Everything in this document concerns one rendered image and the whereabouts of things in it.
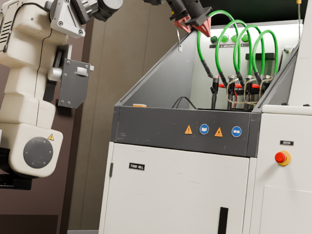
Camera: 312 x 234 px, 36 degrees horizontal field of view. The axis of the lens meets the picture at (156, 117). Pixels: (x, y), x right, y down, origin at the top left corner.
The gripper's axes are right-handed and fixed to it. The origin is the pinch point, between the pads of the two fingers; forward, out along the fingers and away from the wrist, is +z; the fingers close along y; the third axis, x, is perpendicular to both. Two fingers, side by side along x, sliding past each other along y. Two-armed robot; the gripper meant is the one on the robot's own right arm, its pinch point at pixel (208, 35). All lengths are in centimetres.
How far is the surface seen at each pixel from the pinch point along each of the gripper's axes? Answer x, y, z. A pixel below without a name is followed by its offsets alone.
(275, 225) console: -31, -41, 54
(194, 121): 4.6, -22.5, 24.2
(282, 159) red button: -33, -27, 36
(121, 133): 40, -34, 23
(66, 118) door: 178, 6, 50
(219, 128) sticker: -6.5, -22.2, 27.7
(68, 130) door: 178, 1, 58
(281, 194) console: -32, -33, 47
